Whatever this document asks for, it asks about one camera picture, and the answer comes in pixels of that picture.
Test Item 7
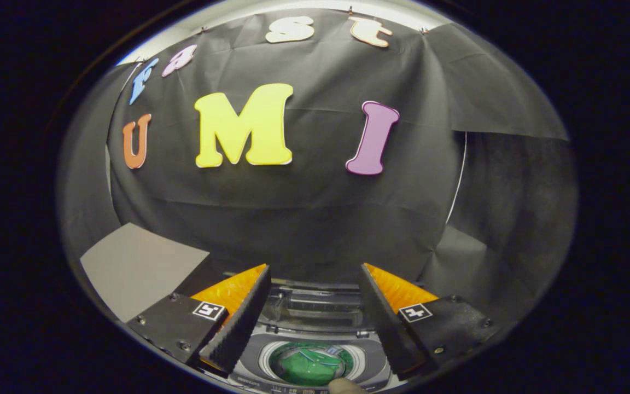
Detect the black backdrop cloth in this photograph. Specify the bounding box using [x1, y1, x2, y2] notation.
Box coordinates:
[57, 8, 577, 329]

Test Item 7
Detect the green polo shirt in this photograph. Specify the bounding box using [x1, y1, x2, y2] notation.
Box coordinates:
[269, 342, 357, 386]

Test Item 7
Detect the grey washing machine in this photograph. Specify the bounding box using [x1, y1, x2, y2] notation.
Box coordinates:
[227, 276, 403, 393]

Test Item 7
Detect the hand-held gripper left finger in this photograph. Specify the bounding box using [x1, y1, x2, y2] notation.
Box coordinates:
[126, 264, 272, 375]

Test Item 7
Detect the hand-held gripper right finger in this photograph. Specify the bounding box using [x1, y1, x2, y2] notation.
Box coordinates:
[359, 263, 499, 381]

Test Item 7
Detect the grey washing machine lid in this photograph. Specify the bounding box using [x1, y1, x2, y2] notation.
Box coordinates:
[263, 279, 370, 332]

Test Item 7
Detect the grey cabinet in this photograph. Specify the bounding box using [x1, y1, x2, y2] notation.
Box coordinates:
[80, 223, 223, 323]

